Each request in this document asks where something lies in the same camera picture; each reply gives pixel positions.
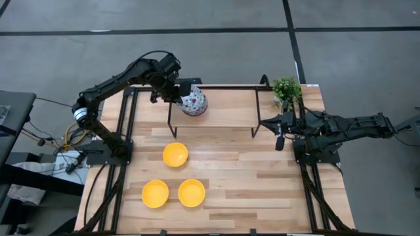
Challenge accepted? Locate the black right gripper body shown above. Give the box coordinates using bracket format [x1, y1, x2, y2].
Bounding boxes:
[276, 100, 305, 152]

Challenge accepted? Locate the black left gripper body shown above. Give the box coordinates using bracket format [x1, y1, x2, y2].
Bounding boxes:
[150, 77, 193, 104]

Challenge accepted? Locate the red bowl floral interior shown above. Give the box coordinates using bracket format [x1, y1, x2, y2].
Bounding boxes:
[176, 85, 209, 117]

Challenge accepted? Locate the yellow plastic bowl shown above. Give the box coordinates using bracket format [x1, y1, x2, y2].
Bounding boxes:
[141, 179, 170, 209]
[162, 142, 190, 168]
[177, 178, 207, 208]

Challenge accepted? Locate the green potted plant white pot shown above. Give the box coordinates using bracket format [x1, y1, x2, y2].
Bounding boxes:
[271, 76, 303, 111]

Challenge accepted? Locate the grey metal stand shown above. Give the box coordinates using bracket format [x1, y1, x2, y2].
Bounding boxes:
[394, 114, 420, 136]

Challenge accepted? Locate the white flat floor panel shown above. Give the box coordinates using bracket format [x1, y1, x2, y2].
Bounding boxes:
[54, 149, 90, 186]

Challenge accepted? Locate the dark grey side table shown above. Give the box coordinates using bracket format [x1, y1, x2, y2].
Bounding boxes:
[0, 90, 85, 197]

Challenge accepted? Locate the white crumpled paper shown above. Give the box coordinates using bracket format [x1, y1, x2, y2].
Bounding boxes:
[11, 161, 56, 178]

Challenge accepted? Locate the clear plastic bag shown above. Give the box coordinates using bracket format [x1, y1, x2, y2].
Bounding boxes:
[7, 183, 47, 206]

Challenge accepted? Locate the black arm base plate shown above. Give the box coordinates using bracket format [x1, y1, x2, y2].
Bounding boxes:
[293, 136, 341, 166]
[85, 140, 134, 166]

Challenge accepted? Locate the black aluminium side frame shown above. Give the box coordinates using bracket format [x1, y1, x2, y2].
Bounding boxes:
[78, 85, 140, 234]
[297, 85, 350, 233]

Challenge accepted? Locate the wooden shelf black metal frame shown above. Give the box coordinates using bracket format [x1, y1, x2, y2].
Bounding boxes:
[167, 87, 262, 139]

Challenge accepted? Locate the black table frame rail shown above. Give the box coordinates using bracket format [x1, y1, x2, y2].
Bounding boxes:
[131, 85, 274, 92]

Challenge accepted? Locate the yellow cable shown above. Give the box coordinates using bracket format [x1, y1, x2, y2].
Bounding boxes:
[64, 122, 90, 152]

